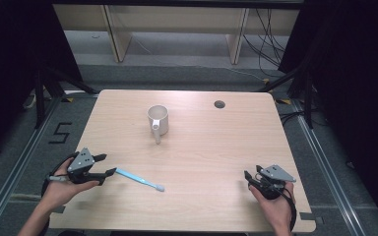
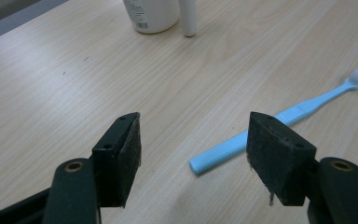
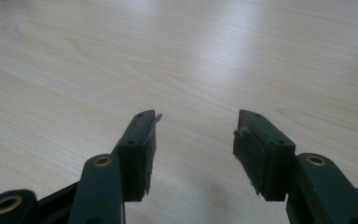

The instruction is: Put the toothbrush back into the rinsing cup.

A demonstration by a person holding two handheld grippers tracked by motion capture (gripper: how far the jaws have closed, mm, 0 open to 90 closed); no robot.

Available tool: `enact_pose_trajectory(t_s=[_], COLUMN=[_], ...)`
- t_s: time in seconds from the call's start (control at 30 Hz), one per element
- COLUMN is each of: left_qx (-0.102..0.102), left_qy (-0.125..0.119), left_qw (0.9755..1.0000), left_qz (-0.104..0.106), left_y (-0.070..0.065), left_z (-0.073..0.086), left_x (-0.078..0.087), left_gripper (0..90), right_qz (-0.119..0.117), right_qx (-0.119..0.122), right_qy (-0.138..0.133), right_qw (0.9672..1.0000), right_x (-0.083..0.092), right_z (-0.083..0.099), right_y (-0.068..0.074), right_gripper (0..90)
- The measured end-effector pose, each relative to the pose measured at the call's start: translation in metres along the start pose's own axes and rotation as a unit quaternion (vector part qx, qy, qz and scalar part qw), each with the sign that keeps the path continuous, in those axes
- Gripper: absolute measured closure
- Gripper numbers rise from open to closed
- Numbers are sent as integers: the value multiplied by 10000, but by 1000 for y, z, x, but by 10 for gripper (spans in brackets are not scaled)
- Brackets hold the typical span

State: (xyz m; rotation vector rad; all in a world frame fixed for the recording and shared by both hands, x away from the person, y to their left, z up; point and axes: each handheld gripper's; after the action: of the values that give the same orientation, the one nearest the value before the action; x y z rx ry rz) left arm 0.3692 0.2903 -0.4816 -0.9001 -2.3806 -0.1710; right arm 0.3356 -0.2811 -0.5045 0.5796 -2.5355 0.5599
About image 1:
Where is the person's right hand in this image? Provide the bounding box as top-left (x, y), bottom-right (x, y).
top-left (248, 182), bottom-right (297, 231)

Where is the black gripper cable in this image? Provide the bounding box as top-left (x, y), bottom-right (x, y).
top-left (274, 183), bottom-right (299, 232)
top-left (40, 151), bottom-right (81, 199)

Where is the person's left hand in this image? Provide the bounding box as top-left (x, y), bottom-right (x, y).
top-left (40, 157), bottom-right (100, 210)

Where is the dark curtain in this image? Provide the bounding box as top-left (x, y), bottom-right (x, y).
top-left (277, 0), bottom-right (378, 227)
top-left (0, 0), bottom-right (84, 165)

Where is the black metal stand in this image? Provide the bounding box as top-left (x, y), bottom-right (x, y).
top-left (257, 63), bottom-right (316, 130)
top-left (32, 63), bottom-right (100, 130)

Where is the beige wooden shelf unit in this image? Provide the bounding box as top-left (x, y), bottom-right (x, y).
top-left (52, 3), bottom-right (302, 66)

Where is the aluminium floor rail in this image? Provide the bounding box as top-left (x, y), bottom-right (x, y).
top-left (0, 96), bottom-right (63, 236)
top-left (289, 97), bottom-right (368, 236)

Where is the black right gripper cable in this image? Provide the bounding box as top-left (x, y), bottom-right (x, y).
top-left (274, 183), bottom-right (299, 232)

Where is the grey cable plug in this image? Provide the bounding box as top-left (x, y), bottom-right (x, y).
top-left (46, 175), bottom-right (69, 183)

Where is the bundle of black cables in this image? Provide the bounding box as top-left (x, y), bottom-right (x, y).
top-left (241, 7), bottom-right (287, 79)

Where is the white mug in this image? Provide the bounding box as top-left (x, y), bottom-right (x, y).
top-left (146, 104), bottom-right (170, 146)

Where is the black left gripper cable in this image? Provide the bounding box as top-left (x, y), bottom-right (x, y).
top-left (40, 151), bottom-right (81, 199)

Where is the blue toothbrush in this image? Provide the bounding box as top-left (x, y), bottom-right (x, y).
top-left (114, 167), bottom-right (166, 193)

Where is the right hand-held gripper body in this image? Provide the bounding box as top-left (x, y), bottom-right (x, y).
top-left (249, 163), bottom-right (297, 201)

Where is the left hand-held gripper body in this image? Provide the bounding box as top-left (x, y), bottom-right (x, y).
top-left (66, 147), bottom-right (96, 185)

